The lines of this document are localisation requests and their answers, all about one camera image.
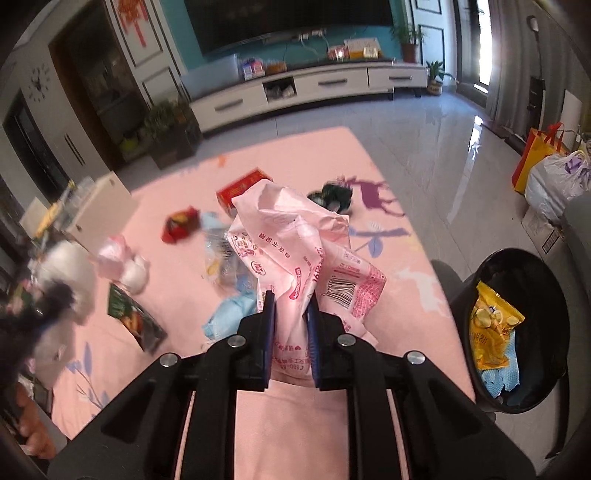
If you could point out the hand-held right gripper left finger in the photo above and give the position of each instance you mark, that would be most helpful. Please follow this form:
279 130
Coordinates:
270 332

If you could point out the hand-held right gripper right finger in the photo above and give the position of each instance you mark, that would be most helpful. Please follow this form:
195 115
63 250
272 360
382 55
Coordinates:
314 341

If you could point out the pink white plastic wrapper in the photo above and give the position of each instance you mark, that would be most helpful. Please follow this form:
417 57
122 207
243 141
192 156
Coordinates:
295 240

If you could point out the red snack packet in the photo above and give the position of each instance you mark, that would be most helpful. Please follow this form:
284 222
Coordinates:
178 226

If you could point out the red cardboard box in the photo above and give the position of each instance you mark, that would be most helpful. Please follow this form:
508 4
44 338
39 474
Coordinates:
240 189

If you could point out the yellow potato chip bag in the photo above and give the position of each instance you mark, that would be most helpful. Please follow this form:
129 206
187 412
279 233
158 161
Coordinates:
491 327

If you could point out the light blue waffle cloth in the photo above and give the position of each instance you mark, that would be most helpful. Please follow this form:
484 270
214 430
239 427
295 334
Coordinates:
501 378

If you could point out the black trash bin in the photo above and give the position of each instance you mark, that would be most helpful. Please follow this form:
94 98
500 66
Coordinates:
545 295

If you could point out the clear plastic bag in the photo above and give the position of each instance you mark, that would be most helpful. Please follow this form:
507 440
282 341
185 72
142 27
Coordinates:
221 263

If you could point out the pink printed floor mat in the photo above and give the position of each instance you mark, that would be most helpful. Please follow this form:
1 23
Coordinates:
184 286

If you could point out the green packet orange picture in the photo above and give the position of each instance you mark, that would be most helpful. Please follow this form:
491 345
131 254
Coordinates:
134 318

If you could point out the dark green crumpled snack bag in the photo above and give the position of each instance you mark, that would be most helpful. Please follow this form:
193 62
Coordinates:
334 196

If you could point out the small white plastic bag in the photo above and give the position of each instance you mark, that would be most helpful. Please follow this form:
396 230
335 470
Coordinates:
134 274

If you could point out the white wooden box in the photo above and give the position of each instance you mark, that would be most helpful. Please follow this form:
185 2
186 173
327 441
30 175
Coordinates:
101 207

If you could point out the white black fluffy object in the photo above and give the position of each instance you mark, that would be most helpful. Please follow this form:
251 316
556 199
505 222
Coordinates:
64 267

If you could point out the potted plants on stand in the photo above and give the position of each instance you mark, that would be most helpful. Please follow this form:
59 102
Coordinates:
171 124

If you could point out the flat yellow packet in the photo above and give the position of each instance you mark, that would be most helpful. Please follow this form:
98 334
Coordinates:
48 217

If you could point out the cardboard box barcode label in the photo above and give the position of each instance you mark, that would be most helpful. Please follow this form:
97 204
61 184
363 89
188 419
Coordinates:
542 235

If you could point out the white television stand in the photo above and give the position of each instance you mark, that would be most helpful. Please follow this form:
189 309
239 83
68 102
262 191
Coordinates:
323 85

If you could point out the large translucent storage bin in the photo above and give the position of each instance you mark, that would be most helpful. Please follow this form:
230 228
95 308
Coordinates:
212 76

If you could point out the small orange item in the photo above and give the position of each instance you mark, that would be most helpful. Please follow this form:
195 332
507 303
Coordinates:
277 67

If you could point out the colourful small boxes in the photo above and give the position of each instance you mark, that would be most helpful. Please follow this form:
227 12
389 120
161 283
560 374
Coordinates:
254 67

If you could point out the white plastic bag purple print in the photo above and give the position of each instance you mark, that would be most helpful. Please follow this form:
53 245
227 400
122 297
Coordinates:
549 184

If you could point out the yellow red shopping bag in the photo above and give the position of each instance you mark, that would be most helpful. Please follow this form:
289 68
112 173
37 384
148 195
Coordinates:
531 157

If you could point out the small red item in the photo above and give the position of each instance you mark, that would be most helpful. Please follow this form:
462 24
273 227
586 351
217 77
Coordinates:
338 52

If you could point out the small potted plant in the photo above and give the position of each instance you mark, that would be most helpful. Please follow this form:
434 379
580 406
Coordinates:
436 78

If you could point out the white power strip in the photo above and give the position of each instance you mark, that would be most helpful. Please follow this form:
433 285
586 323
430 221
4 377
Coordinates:
311 33

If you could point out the dark wooden display cabinet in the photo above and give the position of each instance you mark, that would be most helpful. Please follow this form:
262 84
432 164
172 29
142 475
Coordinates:
97 83

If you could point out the tall potted plant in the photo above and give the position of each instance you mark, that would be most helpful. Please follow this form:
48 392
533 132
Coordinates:
408 50

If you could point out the black television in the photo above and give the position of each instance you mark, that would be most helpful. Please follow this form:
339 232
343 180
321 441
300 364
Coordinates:
286 18

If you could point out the white board panel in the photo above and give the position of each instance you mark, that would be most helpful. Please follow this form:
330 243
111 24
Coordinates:
571 108

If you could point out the grey curtain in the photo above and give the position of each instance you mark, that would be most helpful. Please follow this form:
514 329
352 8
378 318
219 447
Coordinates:
563 60

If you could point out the black wall clock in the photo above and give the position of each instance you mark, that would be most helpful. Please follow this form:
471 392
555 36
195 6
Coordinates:
39 83

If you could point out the red wall decoration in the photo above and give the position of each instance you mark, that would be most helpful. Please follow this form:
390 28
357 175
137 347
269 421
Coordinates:
136 18

